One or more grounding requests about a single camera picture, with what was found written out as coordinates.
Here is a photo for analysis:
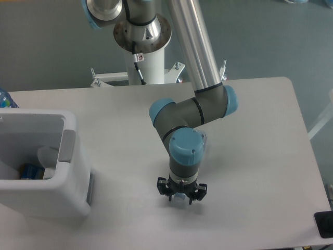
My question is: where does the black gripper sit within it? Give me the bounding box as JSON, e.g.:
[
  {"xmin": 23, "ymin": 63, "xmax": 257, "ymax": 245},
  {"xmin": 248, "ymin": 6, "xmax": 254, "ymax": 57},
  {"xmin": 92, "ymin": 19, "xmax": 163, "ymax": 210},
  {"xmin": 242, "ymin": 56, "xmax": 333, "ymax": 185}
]
[{"xmin": 157, "ymin": 175, "xmax": 208, "ymax": 205}]

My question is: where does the crushed clear plastic bottle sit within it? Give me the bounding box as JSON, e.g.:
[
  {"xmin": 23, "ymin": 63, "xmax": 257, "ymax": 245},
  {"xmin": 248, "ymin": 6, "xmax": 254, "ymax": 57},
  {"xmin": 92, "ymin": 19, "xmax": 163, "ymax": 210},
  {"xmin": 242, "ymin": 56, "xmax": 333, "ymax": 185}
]
[{"xmin": 172, "ymin": 131, "xmax": 209, "ymax": 206}]

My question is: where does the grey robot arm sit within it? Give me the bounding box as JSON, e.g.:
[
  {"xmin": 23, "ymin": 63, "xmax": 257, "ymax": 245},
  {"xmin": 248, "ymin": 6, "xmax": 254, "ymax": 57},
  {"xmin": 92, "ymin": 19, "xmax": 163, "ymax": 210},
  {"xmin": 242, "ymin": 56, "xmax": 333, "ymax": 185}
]
[{"xmin": 81, "ymin": 1, "xmax": 238, "ymax": 201}]

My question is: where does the blue yellow trash packet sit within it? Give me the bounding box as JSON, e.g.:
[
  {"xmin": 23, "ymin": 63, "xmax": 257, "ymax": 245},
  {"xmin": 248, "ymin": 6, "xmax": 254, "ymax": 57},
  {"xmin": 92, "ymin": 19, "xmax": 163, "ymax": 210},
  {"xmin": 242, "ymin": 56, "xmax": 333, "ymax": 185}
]
[{"xmin": 20, "ymin": 164, "xmax": 45, "ymax": 180}]

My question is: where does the white trash can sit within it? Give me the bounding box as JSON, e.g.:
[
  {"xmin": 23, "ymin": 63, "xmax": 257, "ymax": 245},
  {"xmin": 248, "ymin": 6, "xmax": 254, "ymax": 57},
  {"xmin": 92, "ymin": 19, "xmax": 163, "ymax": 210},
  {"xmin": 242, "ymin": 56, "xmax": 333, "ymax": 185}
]
[{"xmin": 1, "ymin": 108, "xmax": 93, "ymax": 217}]

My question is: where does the black device at edge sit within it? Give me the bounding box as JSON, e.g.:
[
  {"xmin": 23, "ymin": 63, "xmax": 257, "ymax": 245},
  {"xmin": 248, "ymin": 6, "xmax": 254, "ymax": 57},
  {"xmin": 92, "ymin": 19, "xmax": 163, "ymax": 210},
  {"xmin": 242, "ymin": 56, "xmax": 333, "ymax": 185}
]
[{"xmin": 314, "ymin": 210, "xmax": 332, "ymax": 239}]

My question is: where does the blue capped water bottle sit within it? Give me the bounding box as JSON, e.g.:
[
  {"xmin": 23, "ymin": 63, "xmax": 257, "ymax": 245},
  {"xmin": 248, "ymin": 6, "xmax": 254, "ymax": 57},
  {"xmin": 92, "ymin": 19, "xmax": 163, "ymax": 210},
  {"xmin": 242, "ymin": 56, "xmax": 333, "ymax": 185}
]
[{"xmin": 0, "ymin": 88, "xmax": 19, "ymax": 108}]

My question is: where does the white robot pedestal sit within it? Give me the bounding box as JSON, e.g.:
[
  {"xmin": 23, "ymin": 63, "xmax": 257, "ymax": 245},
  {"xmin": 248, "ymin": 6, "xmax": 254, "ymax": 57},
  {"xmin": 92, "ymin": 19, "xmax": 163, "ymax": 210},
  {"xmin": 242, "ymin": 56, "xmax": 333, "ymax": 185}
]
[{"xmin": 91, "ymin": 14, "xmax": 186, "ymax": 87}]

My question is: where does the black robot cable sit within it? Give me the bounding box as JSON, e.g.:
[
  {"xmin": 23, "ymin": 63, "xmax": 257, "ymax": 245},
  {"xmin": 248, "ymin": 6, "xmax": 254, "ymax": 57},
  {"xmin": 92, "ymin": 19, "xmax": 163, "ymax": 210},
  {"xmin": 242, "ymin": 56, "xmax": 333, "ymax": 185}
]
[{"xmin": 122, "ymin": 0, "xmax": 146, "ymax": 85}]

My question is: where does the white frame at right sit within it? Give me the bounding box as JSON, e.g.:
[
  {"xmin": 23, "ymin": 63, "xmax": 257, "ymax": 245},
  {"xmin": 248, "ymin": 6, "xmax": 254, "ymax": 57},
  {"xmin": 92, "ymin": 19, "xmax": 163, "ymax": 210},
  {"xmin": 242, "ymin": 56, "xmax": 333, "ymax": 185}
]
[{"xmin": 308, "ymin": 89, "xmax": 332, "ymax": 140}]

